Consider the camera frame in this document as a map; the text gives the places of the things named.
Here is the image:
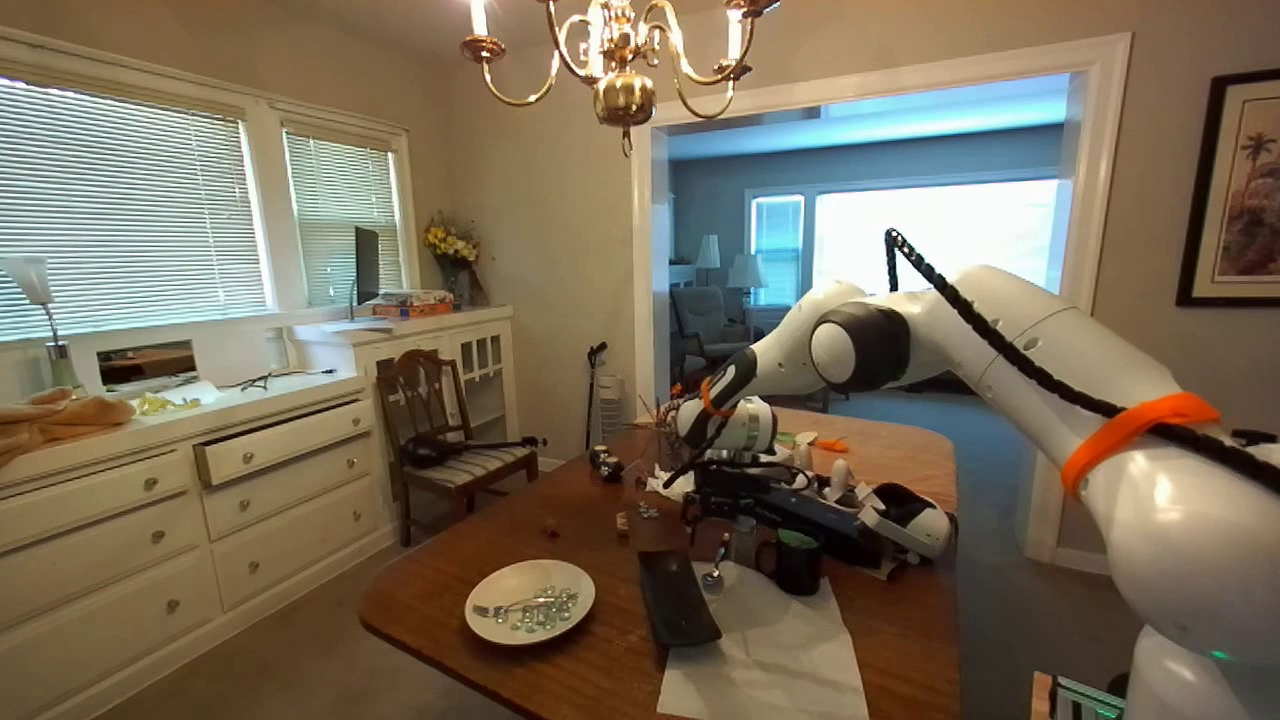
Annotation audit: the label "small orange forearm strap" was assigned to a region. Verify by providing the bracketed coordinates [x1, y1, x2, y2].
[666, 376, 734, 428]

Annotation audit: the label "colourful items pile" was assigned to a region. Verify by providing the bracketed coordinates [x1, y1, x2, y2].
[361, 290, 462, 326]

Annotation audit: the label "bright living room window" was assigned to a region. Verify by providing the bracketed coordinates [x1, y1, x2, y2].
[746, 177, 1077, 305]

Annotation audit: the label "yellow flowers in vase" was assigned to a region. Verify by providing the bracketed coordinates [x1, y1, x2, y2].
[422, 215, 490, 312]

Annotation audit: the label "white shade table lamp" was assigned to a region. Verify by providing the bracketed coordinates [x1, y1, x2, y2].
[725, 247, 774, 310]
[694, 230, 728, 279]

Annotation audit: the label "glass jar with white lid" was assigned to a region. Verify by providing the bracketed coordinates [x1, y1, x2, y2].
[738, 512, 780, 575]

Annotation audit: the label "white round plate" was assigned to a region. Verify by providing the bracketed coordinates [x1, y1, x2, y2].
[462, 556, 600, 652]

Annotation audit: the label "silver metal spoon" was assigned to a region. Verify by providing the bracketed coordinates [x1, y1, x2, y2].
[701, 529, 738, 596]

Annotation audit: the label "black mug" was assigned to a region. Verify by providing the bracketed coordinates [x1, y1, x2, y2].
[754, 525, 827, 600]

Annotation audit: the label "narrow white window blind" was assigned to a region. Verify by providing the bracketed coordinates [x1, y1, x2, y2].
[279, 128, 411, 312]

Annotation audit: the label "wide white window blind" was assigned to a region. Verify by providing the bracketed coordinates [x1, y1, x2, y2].
[0, 74, 275, 343]

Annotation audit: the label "white glass door cabinet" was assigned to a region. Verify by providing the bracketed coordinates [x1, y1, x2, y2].
[292, 305, 522, 456]

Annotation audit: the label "large orange arm strap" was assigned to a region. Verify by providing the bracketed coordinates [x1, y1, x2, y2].
[1057, 387, 1224, 501]

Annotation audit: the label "white feather in vase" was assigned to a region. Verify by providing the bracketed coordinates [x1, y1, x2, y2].
[8, 254, 85, 395]

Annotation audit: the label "white paper sheet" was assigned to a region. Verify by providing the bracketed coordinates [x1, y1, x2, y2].
[652, 552, 876, 720]

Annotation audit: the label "white drawer sideboard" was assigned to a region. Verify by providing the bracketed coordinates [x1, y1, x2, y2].
[0, 368, 400, 720]

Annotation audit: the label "aluminium rail frame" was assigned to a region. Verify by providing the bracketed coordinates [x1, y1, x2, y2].
[1051, 674, 1131, 720]

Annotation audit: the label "small white bottle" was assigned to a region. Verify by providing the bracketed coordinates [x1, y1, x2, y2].
[822, 456, 861, 508]

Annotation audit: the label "white countertop appliance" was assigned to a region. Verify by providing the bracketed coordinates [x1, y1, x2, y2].
[63, 326, 207, 399]

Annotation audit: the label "black folded umbrella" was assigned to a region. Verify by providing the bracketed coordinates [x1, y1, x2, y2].
[400, 428, 550, 473]

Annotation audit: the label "black ribbed cable conduit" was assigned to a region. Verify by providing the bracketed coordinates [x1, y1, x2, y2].
[879, 225, 1280, 497]

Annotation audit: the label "black framed palm picture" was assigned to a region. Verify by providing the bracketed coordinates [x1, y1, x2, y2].
[1172, 69, 1280, 312]

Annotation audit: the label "white crumpled cloth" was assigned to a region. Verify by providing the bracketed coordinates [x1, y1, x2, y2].
[643, 464, 701, 508]

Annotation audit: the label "wooden base board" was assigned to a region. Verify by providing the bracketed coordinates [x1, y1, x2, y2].
[1023, 669, 1062, 720]

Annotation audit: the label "dark armchair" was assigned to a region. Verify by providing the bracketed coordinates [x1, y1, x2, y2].
[669, 285, 760, 394]

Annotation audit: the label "dark wooden chair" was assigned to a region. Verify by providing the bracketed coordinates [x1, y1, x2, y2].
[372, 343, 550, 550]

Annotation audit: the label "white and black device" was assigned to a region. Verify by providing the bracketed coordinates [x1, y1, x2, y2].
[855, 481, 964, 569]

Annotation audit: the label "brass chandelier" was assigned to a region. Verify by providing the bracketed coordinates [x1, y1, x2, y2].
[462, 0, 787, 136]

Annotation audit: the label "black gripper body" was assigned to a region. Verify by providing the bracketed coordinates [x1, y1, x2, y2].
[687, 448, 780, 529]

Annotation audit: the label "black upright pole stand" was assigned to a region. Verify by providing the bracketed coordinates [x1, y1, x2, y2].
[579, 336, 615, 462]

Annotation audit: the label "pile of green glass beads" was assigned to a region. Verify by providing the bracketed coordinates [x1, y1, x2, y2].
[481, 580, 588, 641]

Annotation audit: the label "long black box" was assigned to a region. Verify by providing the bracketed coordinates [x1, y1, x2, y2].
[754, 476, 898, 575]

